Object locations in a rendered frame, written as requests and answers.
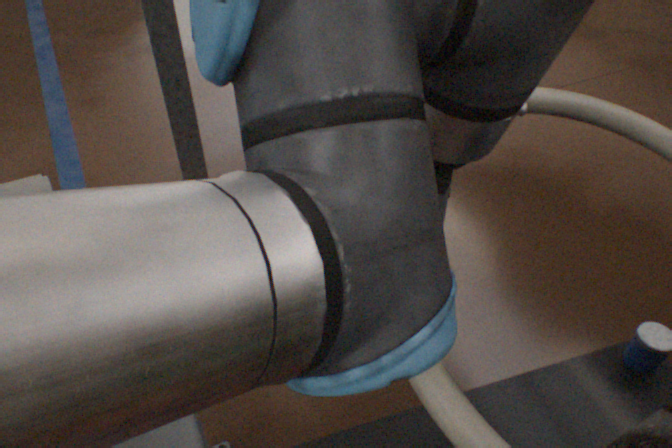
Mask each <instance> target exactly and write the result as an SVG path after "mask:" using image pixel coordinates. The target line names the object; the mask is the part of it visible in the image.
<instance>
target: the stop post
mask: <svg viewBox="0 0 672 448"><path fill-rule="evenodd" d="M140 1H141V5H142V9H143V14H144V19H145V23H146V27H147V31H148V37H149V41H150V45H151V49H152V54H153V59H154V62H155V63H156V67H157V72H158V76H159V80H160V85H161V90H162V94H163V98H164V102H165V107H166V112H167V116H168V120H169V125H170V129H171V133H172V138H174V143H175V147H176V151H177V155H178V160H179V164H180V169H181V173H182V178H183V181H188V180H202V179H209V176H208V171H207V166H206V160H205V155H204V149H203V144H202V139H201V133H199V128H198V123H197V118H196V113H195V106H194V101H193V96H192V91H191V86H190V81H189V75H188V69H187V64H186V59H185V53H184V48H183V43H181V38H180V33H179V26H178V21H177V16H176V11H175V5H174V0H140Z"/></svg>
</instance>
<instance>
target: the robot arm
mask: <svg viewBox="0 0 672 448"><path fill-rule="evenodd" d="M594 2H595V0H189V4H190V20H191V32H192V40H193V42H194V45H195V58H196V62H197V66H198V69H199V71H200V73H201V75H202V76H203V77H204V78H206V80H207V81H209V82H211V83H213V84H214V85H215V86H217V87H224V86H227V85H228V84H229V83H231V84H233V85H234V92H235V99H236V106H237V112H238V118H239V124H240V130H241V133H240V135H241V141H242V147H243V151H244V157H245V164H246V171H235V172H231V173H228V174H223V175H222V176H220V177H219V178H214V179H202V180H188V181H176V182H162V183H150V184H136V185H124V186H110V187H97V188H84V189H71V190H58V191H45V192H32V193H19V194H6V195H0V448H109V447H112V446H114V445H118V444H120V443H123V442H126V441H128V440H129V439H131V438H133V437H136V436H139V435H142V434H144V433H147V432H149V431H152V430H154V429H157V428H159V427H163V426H165V425H168V424H170V423H173V421H175V420H178V419H180V418H183V417H186V416H189V415H191V414H194V413H196V412H199V411H201V410H204V409H206V408H210V407H213V406H215V405H218V404H220V402H223V401H225V400H228V399H230V398H233V397H236V396H239V395H241V394H244V393H246V392H249V391H251V390H254V389H256V388H259V387H261V386H277V385H283V384H285V385H286V386H287V387H288V388H290V389H291V390H294V391H296V392H299V393H302V394H306V395H311V396H344V395H353V394H359V393H365V392H369V391H374V390H378V389H383V388H386V387H389V386H390V385H391V382H392V381H399V380H402V378H407V380H409V379H412V377H414V376H416V375H418V374H420V373H422V372H424V371H426V370H427V369H429V368H431V367H432V366H434V365H435V364H437V363H439V362H440V361H441V360H442V359H443V358H444V357H445V356H446V355H447V354H448V353H449V351H450V350H451V347H452V345H453V343H454V341H455V338H456V334H457V319H456V310H455V297H456V290H457V284H456V277H455V275H454V273H453V271H452V270H451V269H450V265H449V258H448V252H447V245H446V239H445V232H443V224H445V218H446V211H447V204H448V199H449V198H450V192H451V187H450V185H451V182H452V175H453V170H457V169H460V168H462V166H464V165H465V164H467V163H470V162H474V161H478V160H480V159H482V158H483V157H485V156H486V155H488V154H489V153H490V152H491V151H493V149H494V148H495V147H496V145H497V144H498V142H499V140H500V138H501V137H502V136H503V134H504V133H505V131H506V130H507V128H508V127H509V125H510V124H511V122H512V121H514V120H515V118H516V117H517V115H518V117H523V115H525V113H526V112H527V110H528V105H527V104H526V103H525V102H526V101H527V99H528V98H529V97H530V96H531V94H532V93H534V90H535V89H536V87H537V86H538V84H539V83H540V81H541V80H542V78H543V77H544V75H545V74H546V72H547V71H548V68H549V67H550V65H552V64H553V63H554V61H555V60H556V58H557V57H558V55H559V54H560V52H561V51H562V49H563V48H564V45H565V44H566V42H567V41H569V39H570V38H571V36H572V35H573V33H574V32H575V31H576V29H577V28H578V25H579V24H580V22H581V21H582V19H583V18H584V16H586V15H587V13H588V12H589V10H590V9H591V7H592V6H593V3H594Z"/></svg>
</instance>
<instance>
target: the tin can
mask: <svg viewBox="0 0 672 448"><path fill-rule="evenodd" d="M671 352H672V331H671V330H669V329H667V328H666V327H664V326H662V325H660V323H657V322H644V323H642V324H641V325H640V327H639V329H638V330H637V332H636V334H635V336H634V338H633V339H632V341H630V342H629V344H628V346H627V347H626V349H625V352H624V354H623V359H624V361H625V363H626V365H627V366H628V367H630V368H631V369H633V370H634V371H636V372H638V374H641V375H653V374H655V373H656V372H657V371H658V368H659V367H660V365H661V364H662V363H663V361H664V360H665V358H667V357H668V355H669V354H670V353H671Z"/></svg>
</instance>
